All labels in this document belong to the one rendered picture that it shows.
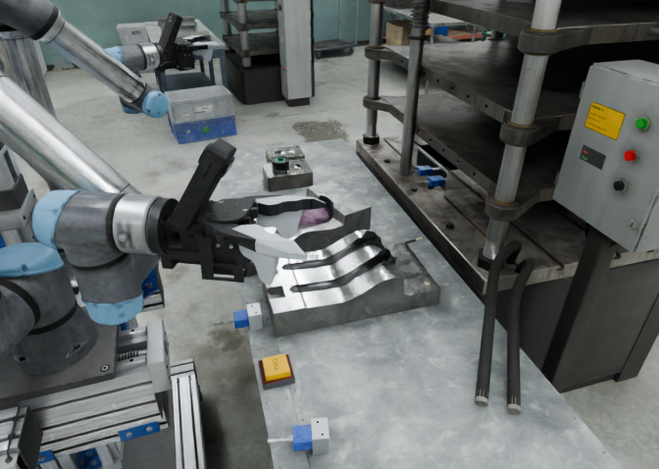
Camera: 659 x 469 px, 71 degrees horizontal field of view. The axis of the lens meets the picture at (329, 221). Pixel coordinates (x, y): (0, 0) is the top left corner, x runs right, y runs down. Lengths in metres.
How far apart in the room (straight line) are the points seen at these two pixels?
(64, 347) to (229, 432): 1.22
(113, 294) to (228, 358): 1.74
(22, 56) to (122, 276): 0.89
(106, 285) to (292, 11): 5.04
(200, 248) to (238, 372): 1.79
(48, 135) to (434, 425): 0.95
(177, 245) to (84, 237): 0.11
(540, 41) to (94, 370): 1.26
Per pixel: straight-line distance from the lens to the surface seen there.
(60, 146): 0.78
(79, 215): 0.63
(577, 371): 2.33
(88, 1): 8.35
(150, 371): 1.08
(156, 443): 1.93
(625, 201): 1.36
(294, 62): 5.65
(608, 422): 2.44
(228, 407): 2.22
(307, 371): 1.24
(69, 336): 1.05
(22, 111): 0.79
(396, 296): 1.37
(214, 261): 0.57
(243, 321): 1.34
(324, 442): 1.08
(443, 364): 1.29
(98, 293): 0.69
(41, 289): 0.96
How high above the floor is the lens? 1.74
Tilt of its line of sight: 31 degrees down
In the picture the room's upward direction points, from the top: straight up
